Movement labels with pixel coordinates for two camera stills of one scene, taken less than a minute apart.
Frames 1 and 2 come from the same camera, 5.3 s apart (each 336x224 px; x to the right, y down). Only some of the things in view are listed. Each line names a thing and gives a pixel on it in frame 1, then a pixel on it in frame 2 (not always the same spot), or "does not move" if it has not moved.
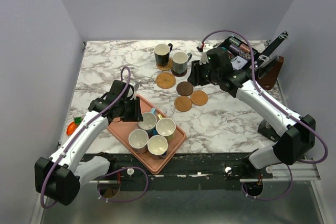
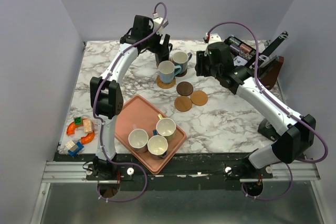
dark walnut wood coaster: x=179 y=75 does not move
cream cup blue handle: x=149 y=119 → x=167 y=70
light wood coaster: x=183 y=103 does not move
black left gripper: x=136 y=116 → x=161 y=50
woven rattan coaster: x=165 y=80 does not move
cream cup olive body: x=166 y=127 does not move
